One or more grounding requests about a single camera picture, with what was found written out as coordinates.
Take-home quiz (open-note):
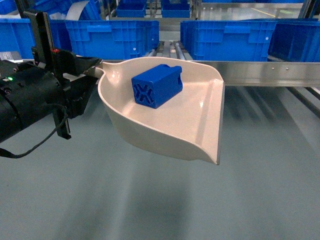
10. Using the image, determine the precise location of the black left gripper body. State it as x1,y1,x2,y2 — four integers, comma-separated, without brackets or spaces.
0,11,76,139

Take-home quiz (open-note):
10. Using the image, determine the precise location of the blue plastic block part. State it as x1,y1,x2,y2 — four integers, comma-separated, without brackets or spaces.
131,64,183,109

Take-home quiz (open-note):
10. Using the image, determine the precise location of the blue storage bin far right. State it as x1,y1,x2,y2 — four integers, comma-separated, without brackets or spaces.
268,18,320,63

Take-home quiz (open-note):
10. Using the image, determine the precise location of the blue storage bin left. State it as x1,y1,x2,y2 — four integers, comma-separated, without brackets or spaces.
65,20,160,60

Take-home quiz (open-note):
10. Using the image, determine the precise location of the steel shelf rack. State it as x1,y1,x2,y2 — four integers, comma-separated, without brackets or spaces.
72,0,320,116

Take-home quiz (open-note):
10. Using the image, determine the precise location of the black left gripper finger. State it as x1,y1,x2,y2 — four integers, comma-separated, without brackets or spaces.
72,56,103,76
67,76,98,119

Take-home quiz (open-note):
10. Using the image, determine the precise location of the tilted blue bin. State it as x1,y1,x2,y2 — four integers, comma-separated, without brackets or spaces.
13,0,101,21

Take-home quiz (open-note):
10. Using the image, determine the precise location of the beige plastic dustpan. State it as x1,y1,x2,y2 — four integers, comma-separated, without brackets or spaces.
89,57,225,165

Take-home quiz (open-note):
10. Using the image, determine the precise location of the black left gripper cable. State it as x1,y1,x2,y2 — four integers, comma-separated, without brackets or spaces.
0,103,70,159

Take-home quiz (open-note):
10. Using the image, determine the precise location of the blue storage bin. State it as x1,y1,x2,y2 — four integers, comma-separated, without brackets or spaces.
180,19,277,62
268,18,320,63
65,20,160,60

